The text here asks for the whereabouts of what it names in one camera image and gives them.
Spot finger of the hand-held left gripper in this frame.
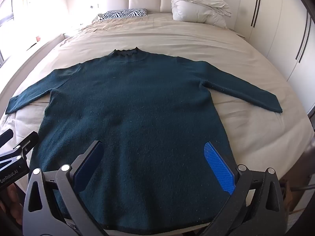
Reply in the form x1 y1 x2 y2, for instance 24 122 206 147
0 129 14 146
0 131 39 164

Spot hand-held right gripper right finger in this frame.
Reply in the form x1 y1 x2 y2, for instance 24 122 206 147
203 141 294 236

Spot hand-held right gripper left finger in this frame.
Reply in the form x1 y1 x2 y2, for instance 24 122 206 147
22 140 109 236

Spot dark teal knit sweater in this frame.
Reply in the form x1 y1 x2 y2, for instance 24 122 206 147
5 47 283 234

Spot person's left hand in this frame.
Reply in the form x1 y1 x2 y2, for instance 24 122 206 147
0 182 24 227

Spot bed with beige sheet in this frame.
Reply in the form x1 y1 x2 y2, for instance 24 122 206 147
0 12 315 227

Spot white wardrobe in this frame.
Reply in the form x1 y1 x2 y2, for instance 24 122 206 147
221 0 315 115

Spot zebra print pillow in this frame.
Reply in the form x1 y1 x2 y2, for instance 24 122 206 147
98 8 147 20

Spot folded white duvet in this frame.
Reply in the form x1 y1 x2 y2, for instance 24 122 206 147
171 0 232 28

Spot black wardrobe handle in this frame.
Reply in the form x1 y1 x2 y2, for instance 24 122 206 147
251 0 262 27
295 12 311 63

